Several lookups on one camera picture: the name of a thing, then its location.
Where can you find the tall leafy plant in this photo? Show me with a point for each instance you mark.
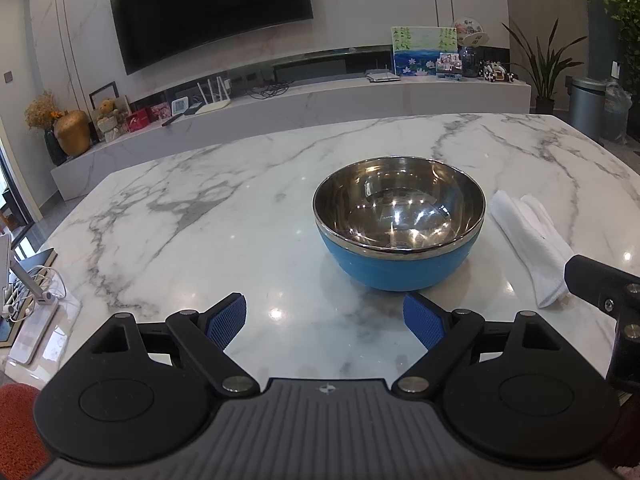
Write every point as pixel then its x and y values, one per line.
pixel 627 35

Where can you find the flat silver device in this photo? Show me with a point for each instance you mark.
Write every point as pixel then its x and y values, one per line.
pixel 382 77

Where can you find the white tablet stand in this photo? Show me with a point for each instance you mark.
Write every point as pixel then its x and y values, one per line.
pixel 32 330

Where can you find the framed certificate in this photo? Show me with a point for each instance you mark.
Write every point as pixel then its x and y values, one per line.
pixel 103 95

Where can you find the black remote control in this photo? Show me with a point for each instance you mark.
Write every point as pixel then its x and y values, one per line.
pixel 172 120

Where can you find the lotus pond painting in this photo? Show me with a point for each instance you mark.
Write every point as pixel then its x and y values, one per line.
pixel 422 50

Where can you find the black and white toy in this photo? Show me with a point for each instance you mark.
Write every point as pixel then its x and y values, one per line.
pixel 495 72

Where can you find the dried flower bunch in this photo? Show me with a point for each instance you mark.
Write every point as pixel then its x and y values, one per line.
pixel 42 110

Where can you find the dark flat board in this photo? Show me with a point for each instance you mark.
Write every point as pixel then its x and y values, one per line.
pixel 40 259

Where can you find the clear plastic bag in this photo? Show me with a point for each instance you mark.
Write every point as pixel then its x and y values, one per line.
pixel 616 110

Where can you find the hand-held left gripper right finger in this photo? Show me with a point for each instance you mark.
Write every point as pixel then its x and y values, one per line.
pixel 422 321

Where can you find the potted long-leaf plant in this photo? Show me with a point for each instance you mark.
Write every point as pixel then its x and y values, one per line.
pixel 545 75

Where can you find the photo cube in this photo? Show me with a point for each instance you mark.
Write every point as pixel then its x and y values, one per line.
pixel 448 67

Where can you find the pink fluffy garment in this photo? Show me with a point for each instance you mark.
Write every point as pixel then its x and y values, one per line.
pixel 630 473

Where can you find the wall switch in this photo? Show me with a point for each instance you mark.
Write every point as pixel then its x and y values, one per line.
pixel 7 77

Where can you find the blue steel bowl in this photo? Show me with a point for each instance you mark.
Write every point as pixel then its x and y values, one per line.
pixel 400 210

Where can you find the round decorated fan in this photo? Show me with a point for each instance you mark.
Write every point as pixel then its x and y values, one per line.
pixel 472 35

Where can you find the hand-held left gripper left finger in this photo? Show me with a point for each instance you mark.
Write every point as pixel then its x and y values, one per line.
pixel 227 321

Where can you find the dark glass jar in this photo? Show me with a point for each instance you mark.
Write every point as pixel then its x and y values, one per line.
pixel 470 62

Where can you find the black wall television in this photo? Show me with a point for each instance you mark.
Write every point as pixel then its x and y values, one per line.
pixel 210 5

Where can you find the grey trash bin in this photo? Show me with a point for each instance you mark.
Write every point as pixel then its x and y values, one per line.
pixel 586 107

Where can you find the teddy bear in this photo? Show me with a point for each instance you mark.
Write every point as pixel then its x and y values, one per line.
pixel 109 120

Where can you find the white cloth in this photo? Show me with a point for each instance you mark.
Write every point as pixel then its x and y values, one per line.
pixel 535 245

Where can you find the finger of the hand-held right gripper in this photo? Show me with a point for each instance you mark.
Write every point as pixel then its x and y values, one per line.
pixel 595 280

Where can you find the dark vase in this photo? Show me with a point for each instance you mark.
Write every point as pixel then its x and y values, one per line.
pixel 54 147

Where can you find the small white display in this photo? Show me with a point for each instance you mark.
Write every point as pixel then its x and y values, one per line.
pixel 180 106

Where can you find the red box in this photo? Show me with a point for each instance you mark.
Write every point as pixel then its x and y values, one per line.
pixel 137 121

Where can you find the white router with antennas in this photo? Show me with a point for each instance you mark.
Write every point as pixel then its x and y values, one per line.
pixel 212 105

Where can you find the pink box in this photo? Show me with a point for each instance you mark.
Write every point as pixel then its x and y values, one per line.
pixel 160 111

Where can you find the golden vase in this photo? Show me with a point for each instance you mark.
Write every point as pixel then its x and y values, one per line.
pixel 72 132

